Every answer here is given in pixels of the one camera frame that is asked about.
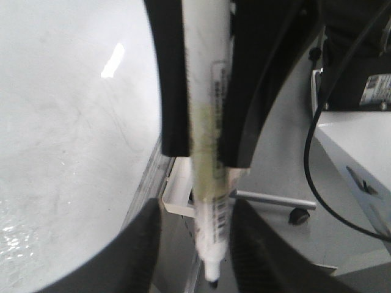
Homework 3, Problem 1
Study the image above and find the black robot arm with label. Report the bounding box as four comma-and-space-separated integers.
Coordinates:
145, 1, 390, 292

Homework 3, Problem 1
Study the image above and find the white whiteboard with aluminium frame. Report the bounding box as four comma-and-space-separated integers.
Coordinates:
1, 1, 160, 292

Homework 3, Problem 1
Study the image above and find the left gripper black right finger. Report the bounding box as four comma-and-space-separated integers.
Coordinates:
229, 200, 357, 292

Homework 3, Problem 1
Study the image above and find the white marker tray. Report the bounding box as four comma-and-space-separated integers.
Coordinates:
162, 157, 195, 219

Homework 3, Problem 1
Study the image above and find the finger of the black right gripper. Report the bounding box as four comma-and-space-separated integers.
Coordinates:
144, 1, 189, 157
220, 1, 320, 168

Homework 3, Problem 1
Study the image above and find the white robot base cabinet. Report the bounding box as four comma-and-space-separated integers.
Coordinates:
315, 110, 390, 237

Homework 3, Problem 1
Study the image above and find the black cable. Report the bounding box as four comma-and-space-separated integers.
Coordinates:
304, 0, 391, 241

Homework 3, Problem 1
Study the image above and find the grey stand leg with caster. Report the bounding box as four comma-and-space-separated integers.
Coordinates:
230, 190, 317, 225

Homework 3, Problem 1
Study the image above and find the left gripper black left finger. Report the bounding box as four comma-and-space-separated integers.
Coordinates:
38, 198, 161, 292

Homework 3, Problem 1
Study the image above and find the white whiteboard marker black tip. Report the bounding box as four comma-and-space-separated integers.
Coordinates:
182, 1, 231, 288

